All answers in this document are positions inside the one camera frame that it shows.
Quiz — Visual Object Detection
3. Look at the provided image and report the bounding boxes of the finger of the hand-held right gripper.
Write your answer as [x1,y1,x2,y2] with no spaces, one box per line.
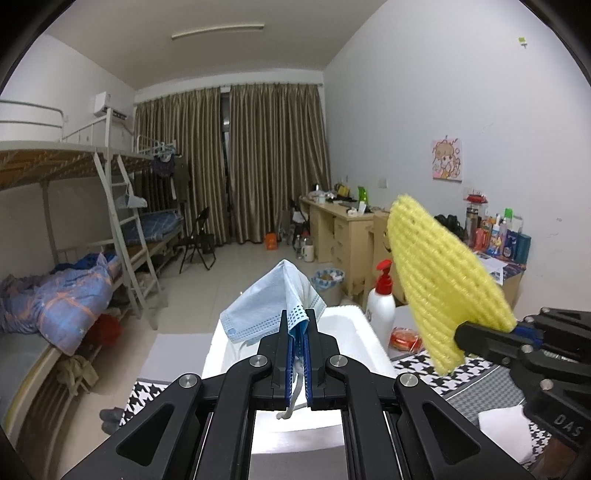
[454,322,561,398]
[516,308,591,365]

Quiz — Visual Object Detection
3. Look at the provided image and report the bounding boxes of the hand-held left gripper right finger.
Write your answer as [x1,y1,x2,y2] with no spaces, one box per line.
[302,309,536,480]

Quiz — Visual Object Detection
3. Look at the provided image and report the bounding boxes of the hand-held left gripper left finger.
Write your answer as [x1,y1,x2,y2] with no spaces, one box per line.
[60,310,298,480]

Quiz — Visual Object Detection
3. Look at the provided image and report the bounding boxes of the white foam box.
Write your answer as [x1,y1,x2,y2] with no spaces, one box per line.
[202,303,395,457]

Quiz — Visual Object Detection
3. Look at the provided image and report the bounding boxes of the white foam sheet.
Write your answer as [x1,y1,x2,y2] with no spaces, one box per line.
[478,405,534,464]

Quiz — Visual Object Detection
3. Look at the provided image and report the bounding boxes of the blue face mask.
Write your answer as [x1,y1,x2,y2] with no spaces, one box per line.
[219,259,328,421]

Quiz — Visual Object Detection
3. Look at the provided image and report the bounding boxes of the yellow foam net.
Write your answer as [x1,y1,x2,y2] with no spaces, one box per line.
[385,194,518,376]

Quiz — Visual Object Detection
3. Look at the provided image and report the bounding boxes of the houndstooth table mat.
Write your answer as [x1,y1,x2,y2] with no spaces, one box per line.
[119,344,591,480]

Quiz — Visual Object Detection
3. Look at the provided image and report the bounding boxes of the wooden desk with patterned cover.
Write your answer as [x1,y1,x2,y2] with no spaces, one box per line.
[471,251,527,319]

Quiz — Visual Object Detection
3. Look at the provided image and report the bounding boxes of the printed papers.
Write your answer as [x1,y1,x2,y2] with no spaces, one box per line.
[473,253,508,282]

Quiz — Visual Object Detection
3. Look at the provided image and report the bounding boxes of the blue trash bin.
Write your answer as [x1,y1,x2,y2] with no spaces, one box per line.
[311,267,346,306]

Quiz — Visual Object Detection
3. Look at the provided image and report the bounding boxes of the red snack packet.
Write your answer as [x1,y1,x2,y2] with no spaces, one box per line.
[388,326,423,354]

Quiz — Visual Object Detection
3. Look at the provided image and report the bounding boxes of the white lotion pump bottle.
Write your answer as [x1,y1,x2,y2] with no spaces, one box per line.
[366,259,398,352]

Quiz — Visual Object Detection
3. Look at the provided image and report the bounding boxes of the group of toiletry bottles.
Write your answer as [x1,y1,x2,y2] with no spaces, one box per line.
[464,194,532,266]

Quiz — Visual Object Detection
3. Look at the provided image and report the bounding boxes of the long wooden desk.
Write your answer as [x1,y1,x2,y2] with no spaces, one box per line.
[299,196,389,296]

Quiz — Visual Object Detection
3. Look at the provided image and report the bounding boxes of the wooden chair with smiley cutout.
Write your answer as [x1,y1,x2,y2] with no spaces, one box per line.
[367,211,402,301]

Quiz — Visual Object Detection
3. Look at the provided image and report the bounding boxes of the black folding chair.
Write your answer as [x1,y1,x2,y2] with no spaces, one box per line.
[178,208,218,274]

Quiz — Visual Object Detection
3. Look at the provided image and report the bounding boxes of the red bag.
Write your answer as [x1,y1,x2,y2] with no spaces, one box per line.
[90,311,123,347]

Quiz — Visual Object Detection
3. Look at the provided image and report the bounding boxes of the white bunk bed ladder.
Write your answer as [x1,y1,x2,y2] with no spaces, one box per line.
[92,150,169,330]

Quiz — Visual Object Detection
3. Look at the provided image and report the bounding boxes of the white metal bunk bed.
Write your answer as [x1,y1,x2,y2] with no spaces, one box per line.
[0,99,160,462]
[106,111,185,273]

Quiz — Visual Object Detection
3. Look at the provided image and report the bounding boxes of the brown curtain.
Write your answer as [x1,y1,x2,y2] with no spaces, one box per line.
[134,87,232,247]
[229,82,331,244]

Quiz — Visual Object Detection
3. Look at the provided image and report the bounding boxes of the beige cloth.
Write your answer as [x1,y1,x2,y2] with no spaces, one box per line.
[58,355,100,395]

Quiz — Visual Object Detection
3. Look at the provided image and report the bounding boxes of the hanging dark clothes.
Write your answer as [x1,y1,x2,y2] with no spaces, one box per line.
[152,154,191,201]

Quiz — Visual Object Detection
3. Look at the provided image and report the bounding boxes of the blue plaid blanket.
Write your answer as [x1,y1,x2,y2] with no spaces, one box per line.
[0,253,122,356]

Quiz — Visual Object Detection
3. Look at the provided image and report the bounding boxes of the white air conditioner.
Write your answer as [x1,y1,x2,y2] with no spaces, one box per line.
[92,92,130,121]

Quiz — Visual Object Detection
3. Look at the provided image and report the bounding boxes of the ceiling tube light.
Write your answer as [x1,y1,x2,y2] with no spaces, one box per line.
[171,24,266,40]

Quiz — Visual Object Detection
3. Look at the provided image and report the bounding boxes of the cartoon wall poster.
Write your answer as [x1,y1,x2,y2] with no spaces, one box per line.
[431,136,464,182]

